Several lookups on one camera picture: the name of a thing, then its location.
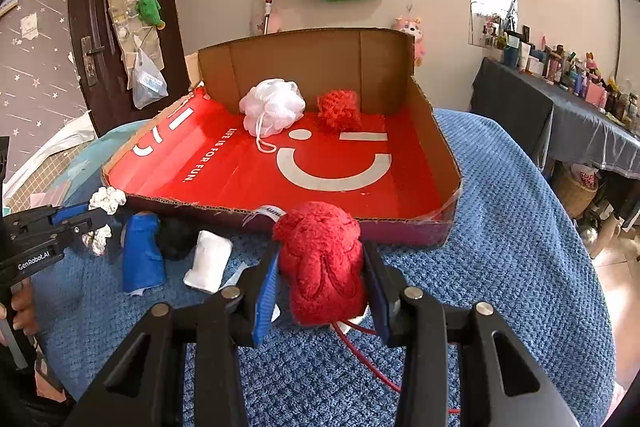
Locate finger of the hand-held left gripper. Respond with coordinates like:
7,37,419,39
10,211,108,254
7,202,94,231

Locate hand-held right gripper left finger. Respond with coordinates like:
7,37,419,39
65,239,281,427

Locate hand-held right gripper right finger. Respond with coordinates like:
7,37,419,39
361,239,581,427

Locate cream white scrunchie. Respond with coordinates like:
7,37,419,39
82,186,127,256

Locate red knitted pouch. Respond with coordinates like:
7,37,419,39
242,201,368,327

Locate white cloth roll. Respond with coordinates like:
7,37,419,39
183,230,233,294

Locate blue and white packet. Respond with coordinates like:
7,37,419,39
121,213,167,295

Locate black knitted pouch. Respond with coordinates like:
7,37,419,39
159,217,201,260

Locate red-lined cardboard box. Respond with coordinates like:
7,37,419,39
101,28,463,248

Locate person's left forearm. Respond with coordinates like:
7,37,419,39
0,332,76,427

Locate person's left hand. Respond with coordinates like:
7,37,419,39
10,279,39,336

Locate light teal sheet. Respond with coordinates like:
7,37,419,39
62,119,153,208

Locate blue waffle blanket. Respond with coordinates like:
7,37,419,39
30,107,616,427

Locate clear plastic bag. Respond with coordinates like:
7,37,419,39
131,48,169,110

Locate orange crochet pouch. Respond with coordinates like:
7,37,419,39
317,90,363,132

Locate white mesh bath sponge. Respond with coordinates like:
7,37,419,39
238,78,307,154

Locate wicker basket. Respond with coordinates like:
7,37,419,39
552,164,601,218

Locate green plush toy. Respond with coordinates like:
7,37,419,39
136,0,166,30

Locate dark grey cloth table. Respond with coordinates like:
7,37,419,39
470,57,640,228

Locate pale pink plush toy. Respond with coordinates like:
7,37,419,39
250,4,283,35

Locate row of cosmetic bottles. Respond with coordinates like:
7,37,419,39
480,0,640,128

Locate red cord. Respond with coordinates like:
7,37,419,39
334,321,461,414

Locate metal door handle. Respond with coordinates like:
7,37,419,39
80,36,106,85

